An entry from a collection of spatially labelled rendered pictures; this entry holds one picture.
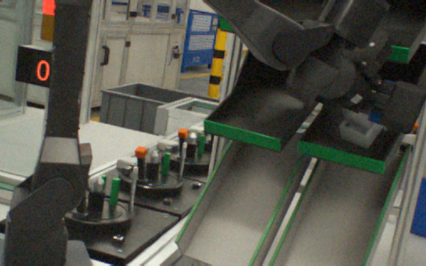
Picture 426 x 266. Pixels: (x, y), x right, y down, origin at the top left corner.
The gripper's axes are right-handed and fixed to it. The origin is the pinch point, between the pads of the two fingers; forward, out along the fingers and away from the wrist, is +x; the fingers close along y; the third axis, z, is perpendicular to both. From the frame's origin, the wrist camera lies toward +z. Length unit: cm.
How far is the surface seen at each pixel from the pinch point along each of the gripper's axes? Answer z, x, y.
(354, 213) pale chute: -16.1, 14.6, 0.0
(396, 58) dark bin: 6.6, -0.6, -2.2
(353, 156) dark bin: -8.0, 2.5, -0.7
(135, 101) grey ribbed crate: -21, 156, 171
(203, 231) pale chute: -28.5, 4.4, 18.4
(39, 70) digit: -16, 1, 65
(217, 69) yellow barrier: 37, 580, 429
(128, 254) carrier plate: -36.6, -1.2, 26.4
